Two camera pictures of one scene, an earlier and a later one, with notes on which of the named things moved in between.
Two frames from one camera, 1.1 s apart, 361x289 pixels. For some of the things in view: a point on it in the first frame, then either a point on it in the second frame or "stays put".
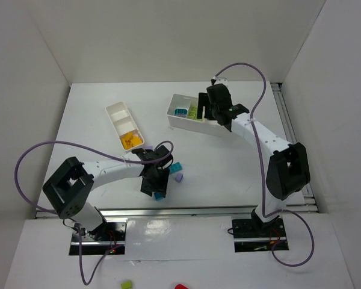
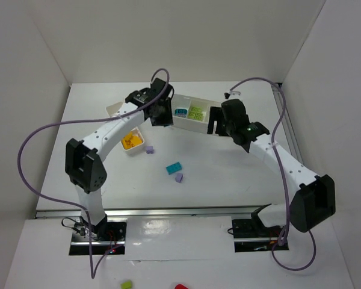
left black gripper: (155, 185) -> (162, 114)
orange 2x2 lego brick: (127, 136) stays put
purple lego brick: (178, 177) stays put
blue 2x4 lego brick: (175, 167) stays put
